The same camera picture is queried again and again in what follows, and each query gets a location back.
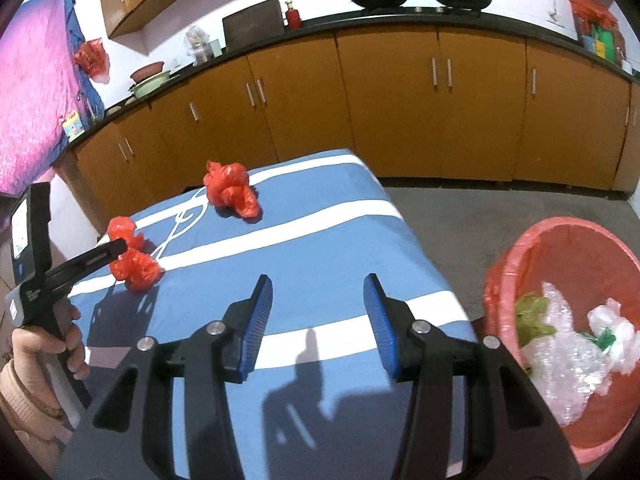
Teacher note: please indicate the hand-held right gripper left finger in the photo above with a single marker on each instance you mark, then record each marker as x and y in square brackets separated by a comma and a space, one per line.
[255, 330]

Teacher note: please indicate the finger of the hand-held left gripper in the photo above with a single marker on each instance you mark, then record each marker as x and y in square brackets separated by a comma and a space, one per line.
[100, 252]

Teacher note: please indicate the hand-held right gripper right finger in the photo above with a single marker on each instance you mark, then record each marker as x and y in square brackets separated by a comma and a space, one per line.
[382, 330]

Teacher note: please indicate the green paw-print plastic bag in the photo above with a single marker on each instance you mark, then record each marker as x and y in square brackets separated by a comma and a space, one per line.
[532, 317]

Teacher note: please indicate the clear bubble wrap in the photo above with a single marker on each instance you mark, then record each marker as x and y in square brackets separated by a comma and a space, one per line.
[565, 360]

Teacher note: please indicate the red trash bin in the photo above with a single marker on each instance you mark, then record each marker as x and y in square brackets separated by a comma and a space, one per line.
[565, 255]

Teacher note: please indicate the white bag with green print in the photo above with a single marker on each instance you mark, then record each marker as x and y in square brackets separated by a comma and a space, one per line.
[622, 340]

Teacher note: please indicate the person's left hand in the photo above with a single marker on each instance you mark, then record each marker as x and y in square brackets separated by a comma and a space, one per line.
[37, 347]

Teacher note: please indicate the blue white-striped blanket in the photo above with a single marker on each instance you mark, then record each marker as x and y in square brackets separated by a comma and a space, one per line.
[310, 240]

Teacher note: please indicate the yellow box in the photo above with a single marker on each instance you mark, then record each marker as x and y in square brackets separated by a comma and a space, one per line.
[74, 127]

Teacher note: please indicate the small knotted red plastic bag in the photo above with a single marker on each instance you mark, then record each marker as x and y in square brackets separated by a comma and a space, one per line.
[227, 185]

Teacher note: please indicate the pink curtain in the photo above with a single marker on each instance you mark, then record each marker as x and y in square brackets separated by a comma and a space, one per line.
[35, 85]

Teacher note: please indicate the green basin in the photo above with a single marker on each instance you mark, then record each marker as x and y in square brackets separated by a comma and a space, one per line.
[150, 87]

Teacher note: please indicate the red basin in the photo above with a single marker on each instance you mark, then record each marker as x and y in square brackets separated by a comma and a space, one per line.
[147, 71]

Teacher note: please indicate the hanging red plastic bag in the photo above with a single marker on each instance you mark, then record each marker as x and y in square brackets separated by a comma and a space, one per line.
[92, 57]

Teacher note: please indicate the glass jar with plastic bag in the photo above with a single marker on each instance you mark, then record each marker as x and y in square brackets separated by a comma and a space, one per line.
[200, 52]

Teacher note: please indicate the wooden base cabinets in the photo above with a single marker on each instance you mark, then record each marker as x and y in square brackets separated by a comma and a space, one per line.
[385, 100]

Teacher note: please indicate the red bottle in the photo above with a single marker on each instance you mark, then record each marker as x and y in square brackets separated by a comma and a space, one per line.
[293, 17]

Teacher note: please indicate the black countertop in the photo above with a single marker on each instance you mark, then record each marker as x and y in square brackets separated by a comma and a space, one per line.
[525, 25]

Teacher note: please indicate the red bag of coloured packets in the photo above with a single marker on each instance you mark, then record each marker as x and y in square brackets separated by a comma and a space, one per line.
[592, 25]

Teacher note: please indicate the black tray against wall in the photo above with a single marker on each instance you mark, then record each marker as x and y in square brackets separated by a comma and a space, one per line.
[252, 25]

